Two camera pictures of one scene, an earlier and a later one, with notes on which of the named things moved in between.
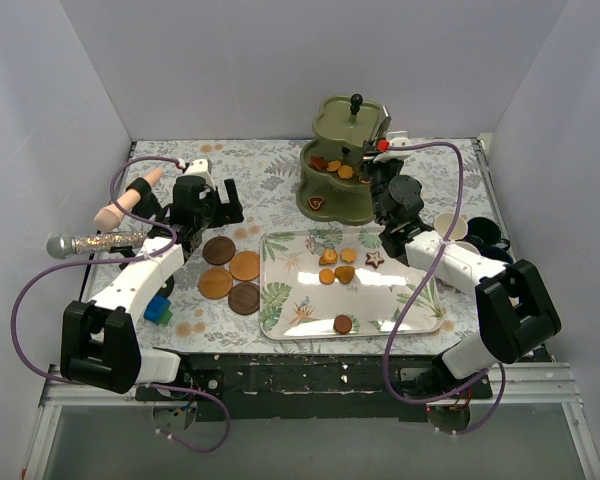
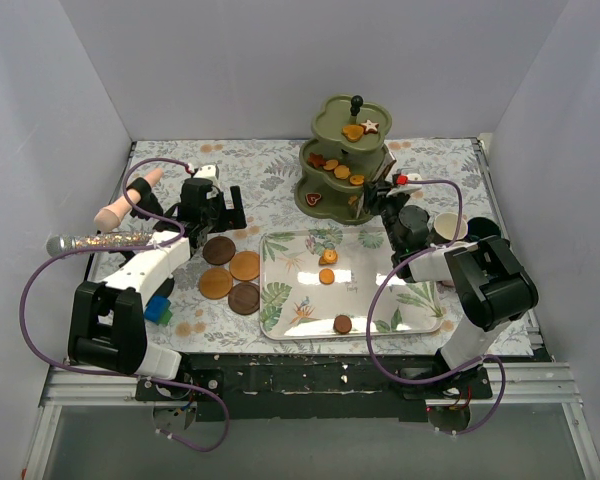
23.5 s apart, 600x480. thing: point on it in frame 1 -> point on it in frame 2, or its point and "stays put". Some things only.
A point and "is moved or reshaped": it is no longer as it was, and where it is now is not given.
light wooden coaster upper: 245,266 stays put
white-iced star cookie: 374,259 -> 369,127
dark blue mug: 486,232 stays put
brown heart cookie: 344,273 -> 353,132
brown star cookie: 318,162 stays put
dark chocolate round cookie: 342,324 stays put
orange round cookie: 345,172 stays put
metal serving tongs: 384,121 is moved or reshaped
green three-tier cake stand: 331,185 stays put
